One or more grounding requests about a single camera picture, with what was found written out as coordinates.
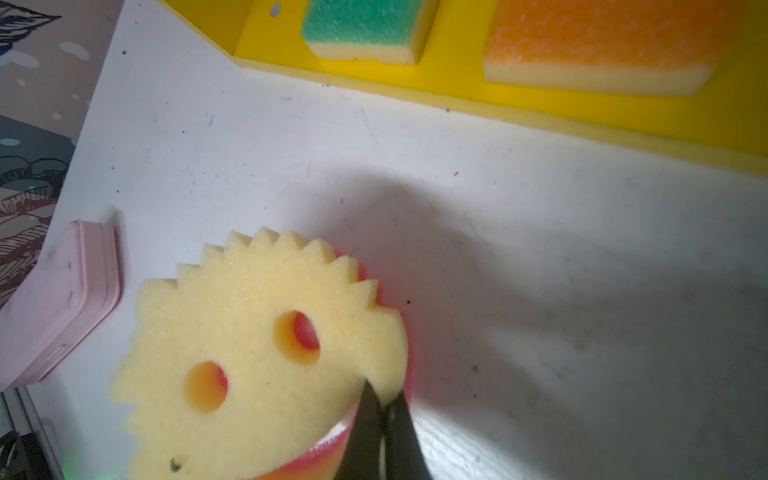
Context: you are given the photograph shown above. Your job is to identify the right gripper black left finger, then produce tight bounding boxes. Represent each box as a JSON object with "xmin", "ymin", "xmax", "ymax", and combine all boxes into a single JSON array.
[{"xmin": 334, "ymin": 382, "xmax": 383, "ymax": 480}]

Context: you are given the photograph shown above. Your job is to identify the light green foam sponge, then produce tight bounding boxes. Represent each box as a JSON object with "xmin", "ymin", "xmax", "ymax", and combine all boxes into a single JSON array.
[{"xmin": 301, "ymin": 0, "xmax": 440, "ymax": 66}]

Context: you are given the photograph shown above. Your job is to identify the orange foam sponge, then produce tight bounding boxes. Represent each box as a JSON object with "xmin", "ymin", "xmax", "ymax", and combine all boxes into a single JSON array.
[{"xmin": 483, "ymin": 0, "xmax": 749, "ymax": 97}]

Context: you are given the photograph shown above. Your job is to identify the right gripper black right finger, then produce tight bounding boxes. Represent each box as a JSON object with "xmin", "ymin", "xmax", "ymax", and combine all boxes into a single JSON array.
[{"xmin": 382, "ymin": 391, "xmax": 433, "ymax": 480}]

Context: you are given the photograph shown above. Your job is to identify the yellow wooden shelf unit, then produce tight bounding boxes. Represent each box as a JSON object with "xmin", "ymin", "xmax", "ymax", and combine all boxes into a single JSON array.
[{"xmin": 167, "ymin": 1, "xmax": 767, "ymax": 174}]

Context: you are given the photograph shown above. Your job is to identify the yellow smiley face sponge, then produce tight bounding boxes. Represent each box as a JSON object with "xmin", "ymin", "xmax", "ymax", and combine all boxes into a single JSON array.
[{"xmin": 111, "ymin": 229, "xmax": 408, "ymax": 479}]

